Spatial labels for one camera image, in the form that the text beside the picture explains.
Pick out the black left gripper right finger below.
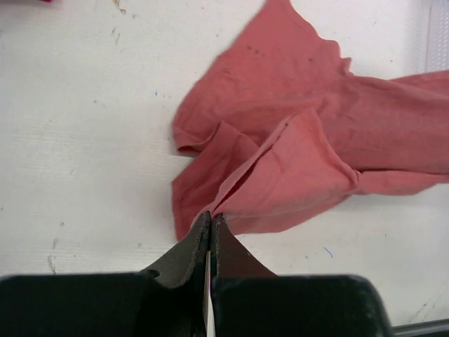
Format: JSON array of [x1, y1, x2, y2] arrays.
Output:
[[210, 216, 393, 336]]

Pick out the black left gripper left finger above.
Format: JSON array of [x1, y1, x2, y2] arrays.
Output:
[[1, 213, 210, 336]]

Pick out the salmon pink t shirt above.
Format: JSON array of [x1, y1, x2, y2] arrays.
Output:
[[172, 1, 448, 239]]

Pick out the white plastic basket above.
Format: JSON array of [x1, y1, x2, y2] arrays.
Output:
[[426, 0, 449, 72]]

